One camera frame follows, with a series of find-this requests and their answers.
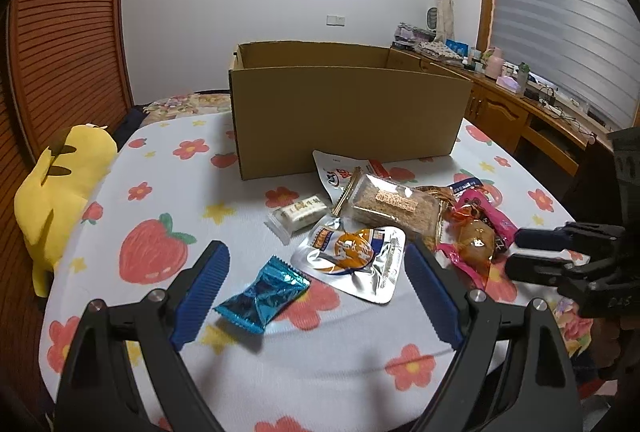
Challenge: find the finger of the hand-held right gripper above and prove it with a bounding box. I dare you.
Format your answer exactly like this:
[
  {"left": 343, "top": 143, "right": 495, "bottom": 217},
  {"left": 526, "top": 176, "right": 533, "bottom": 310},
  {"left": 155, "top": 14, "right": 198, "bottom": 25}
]
[
  {"left": 505, "top": 252, "right": 621, "bottom": 297},
  {"left": 515, "top": 223, "right": 623, "bottom": 257}
]

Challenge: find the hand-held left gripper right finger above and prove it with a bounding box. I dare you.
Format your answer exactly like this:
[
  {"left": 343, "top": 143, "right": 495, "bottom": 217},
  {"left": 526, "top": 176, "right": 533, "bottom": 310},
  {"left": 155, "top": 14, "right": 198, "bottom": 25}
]
[{"left": 404, "top": 239, "right": 583, "bottom": 432}]

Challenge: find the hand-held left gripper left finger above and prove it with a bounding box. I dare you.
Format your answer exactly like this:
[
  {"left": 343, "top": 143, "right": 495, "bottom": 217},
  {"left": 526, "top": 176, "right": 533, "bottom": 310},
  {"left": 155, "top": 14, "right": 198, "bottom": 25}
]
[{"left": 55, "top": 240, "right": 231, "bottom": 432}]

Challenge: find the silver orange print snack pouch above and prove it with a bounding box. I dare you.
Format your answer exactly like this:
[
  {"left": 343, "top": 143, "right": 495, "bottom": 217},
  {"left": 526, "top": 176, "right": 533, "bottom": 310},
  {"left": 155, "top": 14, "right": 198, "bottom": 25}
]
[{"left": 291, "top": 218, "right": 407, "bottom": 305}]

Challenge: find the white and blue snack pouch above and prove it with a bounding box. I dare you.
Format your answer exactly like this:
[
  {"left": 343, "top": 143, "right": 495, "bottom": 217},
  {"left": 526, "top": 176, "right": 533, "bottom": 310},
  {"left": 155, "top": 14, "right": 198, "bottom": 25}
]
[{"left": 312, "top": 150, "right": 418, "bottom": 207}]

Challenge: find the brown cardboard box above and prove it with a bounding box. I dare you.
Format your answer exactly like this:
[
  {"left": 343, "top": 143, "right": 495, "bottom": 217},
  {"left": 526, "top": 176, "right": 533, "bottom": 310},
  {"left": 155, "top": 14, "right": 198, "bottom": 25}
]
[{"left": 228, "top": 40, "right": 474, "bottom": 181}]

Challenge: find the pink snack packet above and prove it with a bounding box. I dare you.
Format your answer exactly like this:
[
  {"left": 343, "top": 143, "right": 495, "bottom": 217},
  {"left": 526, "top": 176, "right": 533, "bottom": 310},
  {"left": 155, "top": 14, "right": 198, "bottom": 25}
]
[{"left": 436, "top": 182, "right": 519, "bottom": 273}]

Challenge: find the blue foil candy packet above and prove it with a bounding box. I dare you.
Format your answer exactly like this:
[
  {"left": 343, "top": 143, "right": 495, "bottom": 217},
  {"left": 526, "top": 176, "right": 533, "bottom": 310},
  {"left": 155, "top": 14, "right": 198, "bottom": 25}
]
[{"left": 214, "top": 256, "right": 311, "bottom": 335}]

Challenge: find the orange wrapped snack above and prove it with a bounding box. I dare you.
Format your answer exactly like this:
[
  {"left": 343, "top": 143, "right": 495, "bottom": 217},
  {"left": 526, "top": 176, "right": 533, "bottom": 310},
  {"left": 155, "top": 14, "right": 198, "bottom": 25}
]
[{"left": 435, "top": 204, "right": 508, "bottom": 290}]

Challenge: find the strawberry print tablecloth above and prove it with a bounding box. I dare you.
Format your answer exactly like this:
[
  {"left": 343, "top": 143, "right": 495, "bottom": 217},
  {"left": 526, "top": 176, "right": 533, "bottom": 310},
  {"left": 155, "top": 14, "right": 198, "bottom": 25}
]
[{"left": 37, "top": 114, "right": 596, "bottom": 432}]

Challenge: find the clear packet of brown cake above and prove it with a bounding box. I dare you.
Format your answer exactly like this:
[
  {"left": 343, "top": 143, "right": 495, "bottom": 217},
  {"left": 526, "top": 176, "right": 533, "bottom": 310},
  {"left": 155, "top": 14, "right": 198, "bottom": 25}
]
[{"left": 332, "top": 168, "right": 443, "bottom": 253}]

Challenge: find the small white cake packet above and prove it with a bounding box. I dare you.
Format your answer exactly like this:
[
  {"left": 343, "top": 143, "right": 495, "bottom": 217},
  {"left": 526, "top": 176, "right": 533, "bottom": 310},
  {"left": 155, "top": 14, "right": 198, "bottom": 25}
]
[{"left": 265, "top": 194, "right": 328, "bottom": 245}]

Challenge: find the wooden side cabinet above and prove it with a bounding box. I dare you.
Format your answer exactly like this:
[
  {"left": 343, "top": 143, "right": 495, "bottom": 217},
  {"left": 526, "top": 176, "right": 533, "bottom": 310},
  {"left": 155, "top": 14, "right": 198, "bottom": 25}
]
[{"left": 390, "top": 46, "right": 608, "bottom": 193}]

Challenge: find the yellow plush toy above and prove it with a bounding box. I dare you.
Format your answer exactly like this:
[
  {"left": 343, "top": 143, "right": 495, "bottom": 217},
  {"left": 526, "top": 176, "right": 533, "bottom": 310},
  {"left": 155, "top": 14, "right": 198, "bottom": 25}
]
[{"left": 14, "top": 124, "right": 118, "bottom": 297}]

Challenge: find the pink bottle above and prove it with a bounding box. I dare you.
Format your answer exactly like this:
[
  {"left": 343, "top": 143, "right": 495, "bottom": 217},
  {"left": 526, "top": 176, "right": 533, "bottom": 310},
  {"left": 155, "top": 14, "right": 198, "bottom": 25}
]
[{"left": 484, "top": 46, "right": 505, "bottom": 80}]

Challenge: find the dark blue bed sheet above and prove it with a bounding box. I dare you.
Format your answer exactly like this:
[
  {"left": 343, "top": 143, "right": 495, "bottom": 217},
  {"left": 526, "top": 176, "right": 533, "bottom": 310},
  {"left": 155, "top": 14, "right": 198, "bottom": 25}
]
[{"left": 107, "top": 104, "right": 151, "bottom": 150}]

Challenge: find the floral bed blanket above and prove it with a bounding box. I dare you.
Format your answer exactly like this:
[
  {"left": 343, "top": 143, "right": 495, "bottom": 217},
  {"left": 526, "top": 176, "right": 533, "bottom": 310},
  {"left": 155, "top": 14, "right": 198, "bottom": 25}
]
[{"left": 140, "top": 92, "right": 233, "bottom": 127}]

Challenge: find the patterned fabric pile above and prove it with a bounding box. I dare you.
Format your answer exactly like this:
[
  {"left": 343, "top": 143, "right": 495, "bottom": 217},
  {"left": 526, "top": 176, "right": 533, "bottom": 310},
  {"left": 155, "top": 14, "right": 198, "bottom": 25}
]
[{"left": 392, "top": 22, "right": 468, "bottom": 62}]

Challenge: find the grey window blind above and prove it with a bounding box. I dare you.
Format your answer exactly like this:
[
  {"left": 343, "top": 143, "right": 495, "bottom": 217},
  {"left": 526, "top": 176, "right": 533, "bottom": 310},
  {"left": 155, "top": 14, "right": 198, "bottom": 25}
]
[{"left": 492, "top": 0, "right": 640, "bottom": 130}]

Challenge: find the small white fan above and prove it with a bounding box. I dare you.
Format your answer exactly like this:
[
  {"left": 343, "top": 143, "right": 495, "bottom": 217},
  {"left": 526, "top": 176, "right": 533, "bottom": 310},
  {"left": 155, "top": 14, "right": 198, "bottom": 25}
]
[{"left": 426, "top": 6, "right": 453, "bottom": 37}]

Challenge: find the wooden slatted wardrobe door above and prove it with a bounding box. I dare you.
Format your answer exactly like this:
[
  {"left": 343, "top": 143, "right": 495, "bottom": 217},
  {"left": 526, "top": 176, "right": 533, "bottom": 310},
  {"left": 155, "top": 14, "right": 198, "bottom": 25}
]
[{"left": 7, "top": 0, "right": 136, "bottom": 163}]

